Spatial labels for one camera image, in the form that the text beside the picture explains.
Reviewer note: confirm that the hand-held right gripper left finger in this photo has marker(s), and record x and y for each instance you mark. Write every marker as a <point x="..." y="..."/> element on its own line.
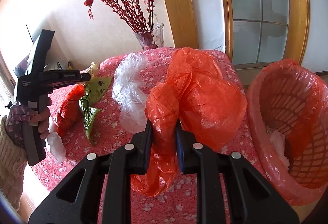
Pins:
<point x="144" y="147"/>

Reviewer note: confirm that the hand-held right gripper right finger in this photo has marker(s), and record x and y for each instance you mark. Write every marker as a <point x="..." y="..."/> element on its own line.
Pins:
<point x="180" y="152"/>

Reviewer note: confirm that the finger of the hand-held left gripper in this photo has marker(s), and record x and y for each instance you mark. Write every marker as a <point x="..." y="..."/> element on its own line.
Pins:
<point x="85" y="77"/>

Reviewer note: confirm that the green paw print plastic bag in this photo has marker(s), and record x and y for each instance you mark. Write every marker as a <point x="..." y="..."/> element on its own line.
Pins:
<point x="98" y="85"/>

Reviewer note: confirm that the orange plastic bag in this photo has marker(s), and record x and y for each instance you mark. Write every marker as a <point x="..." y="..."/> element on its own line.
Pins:
<point x="205" y="101"/>

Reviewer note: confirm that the red plastic bin liner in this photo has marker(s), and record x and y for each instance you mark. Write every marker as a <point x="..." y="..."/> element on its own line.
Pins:
<point x="256" y="136"/>

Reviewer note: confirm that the white lattice laundry basket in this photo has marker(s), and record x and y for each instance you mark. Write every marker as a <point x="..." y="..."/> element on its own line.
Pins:
<point x="294" y="106"/>

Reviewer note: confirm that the person's left forearm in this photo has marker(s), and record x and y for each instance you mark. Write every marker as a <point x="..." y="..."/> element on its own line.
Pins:
<point x="10" y="162"/>

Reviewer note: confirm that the person's left hand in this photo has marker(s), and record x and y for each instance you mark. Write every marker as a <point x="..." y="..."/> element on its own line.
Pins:
<point x="43" y="118"/>

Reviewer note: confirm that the pale yellow plastic bag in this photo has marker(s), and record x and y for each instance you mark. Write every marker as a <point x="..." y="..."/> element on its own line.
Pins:
<point x="93" y="68"/>

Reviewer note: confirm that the pink floral tablecloth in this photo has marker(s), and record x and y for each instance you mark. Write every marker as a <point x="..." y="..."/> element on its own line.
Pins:
<point x="112" y="136"/>

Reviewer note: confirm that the red plastic bag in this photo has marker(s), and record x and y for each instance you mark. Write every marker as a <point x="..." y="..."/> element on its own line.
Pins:
<point x="68" y="108"/>

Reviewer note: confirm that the clear plastic bag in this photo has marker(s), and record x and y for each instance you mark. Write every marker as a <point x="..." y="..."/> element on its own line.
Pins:
<point x="128" y="90"/>

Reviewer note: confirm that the small white plastic bag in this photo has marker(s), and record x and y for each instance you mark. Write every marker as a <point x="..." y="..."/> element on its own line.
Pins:
<point x="56" y="147"/>

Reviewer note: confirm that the glass vase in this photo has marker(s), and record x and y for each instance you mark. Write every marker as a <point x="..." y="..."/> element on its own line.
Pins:
<point x="151" y="36"/>

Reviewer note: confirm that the wooden frosted glass door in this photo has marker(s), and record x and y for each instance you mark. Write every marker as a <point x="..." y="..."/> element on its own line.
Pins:
<point x="256" y="8"/>

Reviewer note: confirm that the wooden door frame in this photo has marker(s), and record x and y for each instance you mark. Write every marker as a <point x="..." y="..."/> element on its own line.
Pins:
<point x="179" y="8"/>

